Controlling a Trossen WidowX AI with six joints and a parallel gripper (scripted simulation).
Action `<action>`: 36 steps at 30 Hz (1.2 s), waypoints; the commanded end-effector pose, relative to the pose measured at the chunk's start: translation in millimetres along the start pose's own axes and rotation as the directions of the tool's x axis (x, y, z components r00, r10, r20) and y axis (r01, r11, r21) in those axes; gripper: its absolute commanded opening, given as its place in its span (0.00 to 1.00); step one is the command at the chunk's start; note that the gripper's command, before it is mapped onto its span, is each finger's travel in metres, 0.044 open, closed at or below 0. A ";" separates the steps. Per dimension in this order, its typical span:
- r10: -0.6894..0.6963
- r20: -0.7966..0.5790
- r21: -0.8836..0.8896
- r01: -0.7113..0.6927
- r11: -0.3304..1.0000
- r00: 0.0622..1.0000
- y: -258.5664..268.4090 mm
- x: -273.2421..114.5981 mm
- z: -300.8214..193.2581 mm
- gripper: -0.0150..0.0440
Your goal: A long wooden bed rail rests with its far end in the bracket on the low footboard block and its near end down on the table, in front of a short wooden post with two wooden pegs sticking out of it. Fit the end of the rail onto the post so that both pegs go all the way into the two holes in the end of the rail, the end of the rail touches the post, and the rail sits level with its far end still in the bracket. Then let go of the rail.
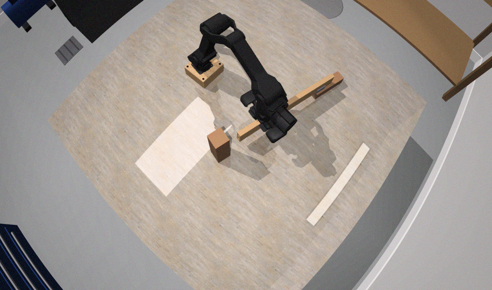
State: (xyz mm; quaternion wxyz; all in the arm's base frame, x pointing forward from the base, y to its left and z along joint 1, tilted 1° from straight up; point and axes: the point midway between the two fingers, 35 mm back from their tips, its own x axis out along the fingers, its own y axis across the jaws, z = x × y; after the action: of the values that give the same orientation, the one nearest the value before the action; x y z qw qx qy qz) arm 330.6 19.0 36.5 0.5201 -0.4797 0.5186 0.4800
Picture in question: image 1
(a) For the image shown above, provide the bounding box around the long wooden rail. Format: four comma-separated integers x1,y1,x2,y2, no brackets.
237,73,334,142

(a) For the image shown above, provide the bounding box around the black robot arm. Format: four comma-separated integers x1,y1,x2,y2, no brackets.
188,13,297,133

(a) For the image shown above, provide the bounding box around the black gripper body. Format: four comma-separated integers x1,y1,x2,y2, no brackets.
240,90,287,143

